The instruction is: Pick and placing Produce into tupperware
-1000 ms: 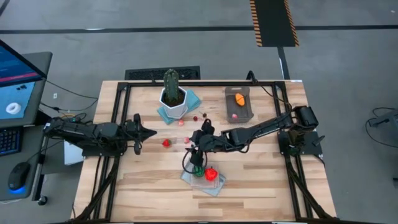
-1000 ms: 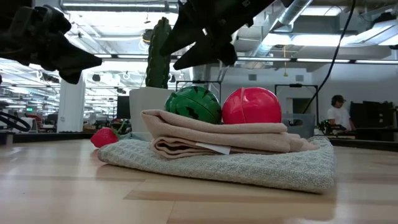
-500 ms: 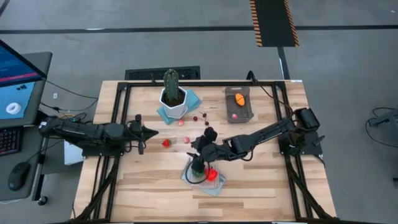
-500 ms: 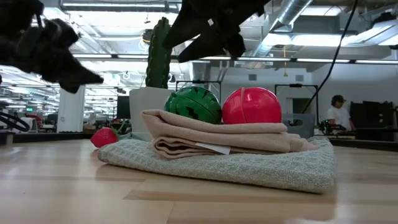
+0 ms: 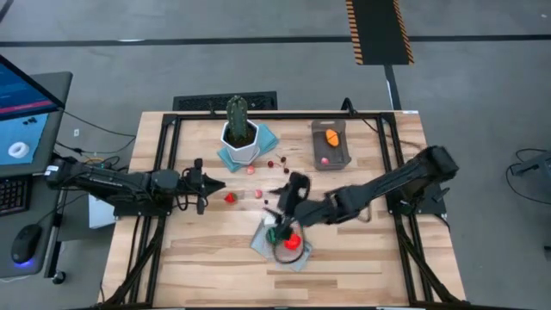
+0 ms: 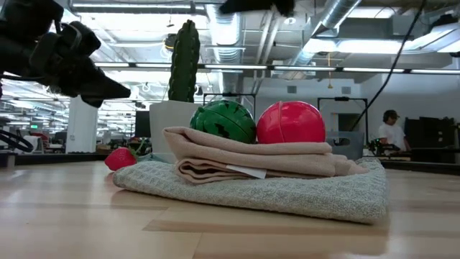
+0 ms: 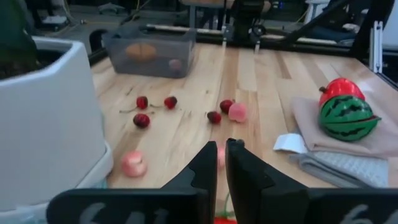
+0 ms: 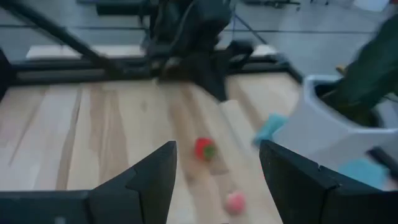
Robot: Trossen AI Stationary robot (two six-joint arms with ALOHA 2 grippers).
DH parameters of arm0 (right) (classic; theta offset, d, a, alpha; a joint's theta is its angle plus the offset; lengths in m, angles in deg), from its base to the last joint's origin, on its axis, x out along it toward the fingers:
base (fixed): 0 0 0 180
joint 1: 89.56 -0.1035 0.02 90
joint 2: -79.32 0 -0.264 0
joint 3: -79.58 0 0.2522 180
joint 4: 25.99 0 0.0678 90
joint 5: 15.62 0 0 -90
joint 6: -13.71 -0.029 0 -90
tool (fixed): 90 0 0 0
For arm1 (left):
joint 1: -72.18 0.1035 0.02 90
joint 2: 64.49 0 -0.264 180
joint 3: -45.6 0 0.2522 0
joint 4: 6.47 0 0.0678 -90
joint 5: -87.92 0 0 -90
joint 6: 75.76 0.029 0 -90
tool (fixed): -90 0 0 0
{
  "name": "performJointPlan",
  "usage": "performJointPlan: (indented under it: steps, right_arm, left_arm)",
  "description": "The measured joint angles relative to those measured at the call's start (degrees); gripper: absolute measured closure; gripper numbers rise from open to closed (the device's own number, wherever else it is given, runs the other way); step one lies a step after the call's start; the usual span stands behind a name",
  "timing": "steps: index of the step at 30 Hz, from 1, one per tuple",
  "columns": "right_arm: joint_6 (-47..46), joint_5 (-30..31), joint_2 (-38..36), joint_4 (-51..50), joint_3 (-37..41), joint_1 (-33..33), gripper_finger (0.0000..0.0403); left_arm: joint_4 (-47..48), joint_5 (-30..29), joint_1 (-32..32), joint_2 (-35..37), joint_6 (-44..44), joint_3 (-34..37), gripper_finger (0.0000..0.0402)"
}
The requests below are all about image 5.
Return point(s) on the white box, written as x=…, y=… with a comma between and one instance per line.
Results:
x=98, y=215

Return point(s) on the red toy strawberry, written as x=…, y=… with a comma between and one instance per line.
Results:
x=230, y=198

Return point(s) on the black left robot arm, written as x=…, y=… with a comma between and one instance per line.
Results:
x=107, y=181

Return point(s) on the orange toy fruit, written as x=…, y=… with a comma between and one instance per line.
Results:
x=332, y=138

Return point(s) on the black hazard striped mat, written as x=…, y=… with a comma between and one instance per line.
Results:
x=379, y=30

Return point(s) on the black desk caster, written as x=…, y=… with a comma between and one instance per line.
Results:
x=59, y=277

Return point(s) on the green cactus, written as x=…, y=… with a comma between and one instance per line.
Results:
x=237, y=116

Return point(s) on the computer monitor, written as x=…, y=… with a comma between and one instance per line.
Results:
x=17, y=94

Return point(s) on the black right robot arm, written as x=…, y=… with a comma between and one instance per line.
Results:
x=387, y=181

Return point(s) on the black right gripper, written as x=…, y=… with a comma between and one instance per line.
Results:
x=289, y=198

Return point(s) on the black computer mouse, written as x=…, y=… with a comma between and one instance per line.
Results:
x=26, y=241

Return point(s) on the grey waffle towel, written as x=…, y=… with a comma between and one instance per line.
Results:
x=259, y=247

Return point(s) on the red toy apple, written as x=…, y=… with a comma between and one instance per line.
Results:
x=294, y=242

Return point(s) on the beige folded cloth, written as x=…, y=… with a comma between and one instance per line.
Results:
x=280, y=255

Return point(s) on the grey desk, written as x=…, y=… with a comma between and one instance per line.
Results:
x=60, y=94

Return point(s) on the white hexagonal planter pot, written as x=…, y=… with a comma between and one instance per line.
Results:
x=241, y=153

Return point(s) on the green toy watermelon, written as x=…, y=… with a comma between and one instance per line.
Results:
x=270, y=236

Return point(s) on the grey plastic tupperware container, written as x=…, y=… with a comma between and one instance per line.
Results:
x=340, y=150

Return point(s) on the teal cloth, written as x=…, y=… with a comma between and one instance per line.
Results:
x=268, y=140

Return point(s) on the black aluminium table frame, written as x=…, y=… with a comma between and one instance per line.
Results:
x=301, y=115

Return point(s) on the pink toy fruit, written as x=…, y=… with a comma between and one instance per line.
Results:
x=324, y=161
x=250, y=170
x=258, y=194

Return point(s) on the grey floor device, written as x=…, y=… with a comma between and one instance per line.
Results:
x=538, y=165

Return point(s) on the black floor vent grate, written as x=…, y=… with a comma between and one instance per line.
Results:
x=206, y=102

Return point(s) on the black keyboard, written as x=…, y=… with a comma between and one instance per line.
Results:
x=13, y=194

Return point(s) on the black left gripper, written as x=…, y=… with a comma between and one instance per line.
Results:
x=193, y=185

